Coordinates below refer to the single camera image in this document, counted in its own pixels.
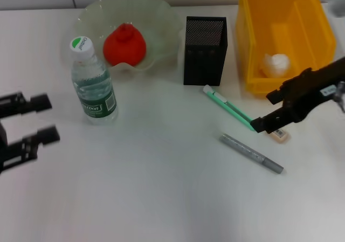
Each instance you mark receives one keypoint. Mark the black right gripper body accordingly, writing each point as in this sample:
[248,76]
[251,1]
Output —
[312,91]

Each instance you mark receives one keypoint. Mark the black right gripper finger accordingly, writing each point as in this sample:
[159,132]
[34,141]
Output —
[269,123]
[276,95]

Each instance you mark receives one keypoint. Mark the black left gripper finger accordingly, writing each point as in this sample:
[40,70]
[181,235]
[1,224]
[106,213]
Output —
[29,103]
[32,145]

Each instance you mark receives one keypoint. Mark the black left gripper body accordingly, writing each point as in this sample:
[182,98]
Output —
[2,142]

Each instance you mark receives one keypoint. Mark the beige eraser with barcode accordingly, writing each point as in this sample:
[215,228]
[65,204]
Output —
[281,136]

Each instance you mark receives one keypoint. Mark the white paper ball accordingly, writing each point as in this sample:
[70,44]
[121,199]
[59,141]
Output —
[276,65]

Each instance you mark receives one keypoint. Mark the grey marker pen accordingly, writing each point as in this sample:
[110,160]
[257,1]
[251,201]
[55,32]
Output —
[248,151]

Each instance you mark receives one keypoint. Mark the green utility knife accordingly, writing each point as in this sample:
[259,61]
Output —
[223,103]

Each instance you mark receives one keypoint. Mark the clear water bottle green label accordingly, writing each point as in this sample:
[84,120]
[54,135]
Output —
[94,91]

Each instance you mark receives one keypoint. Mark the orange fruit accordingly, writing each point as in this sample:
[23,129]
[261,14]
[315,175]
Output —
[125,46]

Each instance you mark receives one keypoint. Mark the black mesh pen holder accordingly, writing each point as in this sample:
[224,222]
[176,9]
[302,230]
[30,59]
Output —
[205,61]

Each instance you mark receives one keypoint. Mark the green glass fruit plate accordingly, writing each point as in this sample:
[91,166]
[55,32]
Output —
[159,26]

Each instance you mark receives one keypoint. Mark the yellow plastic bin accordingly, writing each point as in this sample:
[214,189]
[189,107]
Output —
[310,31]

